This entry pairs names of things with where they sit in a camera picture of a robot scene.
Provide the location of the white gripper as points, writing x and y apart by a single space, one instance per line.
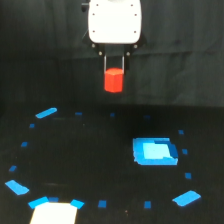
114 22

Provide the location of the red hexagonal block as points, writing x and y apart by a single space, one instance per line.
113 80

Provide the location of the black backdrop curtain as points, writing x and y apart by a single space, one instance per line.
43 58

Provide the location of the long blue tape top-left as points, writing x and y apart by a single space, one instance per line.
46 113

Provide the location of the blue tape square patch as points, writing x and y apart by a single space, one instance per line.
154 152

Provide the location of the blue tape beside paper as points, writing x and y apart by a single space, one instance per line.
77 204

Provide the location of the long blue tape bottom-right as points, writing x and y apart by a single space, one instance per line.
186 198

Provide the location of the long blue tape left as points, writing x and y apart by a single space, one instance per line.
17 188

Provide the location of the white paper sheet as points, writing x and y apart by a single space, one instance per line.
54 213

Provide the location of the long blue tape bottom-left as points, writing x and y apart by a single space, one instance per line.
37 202

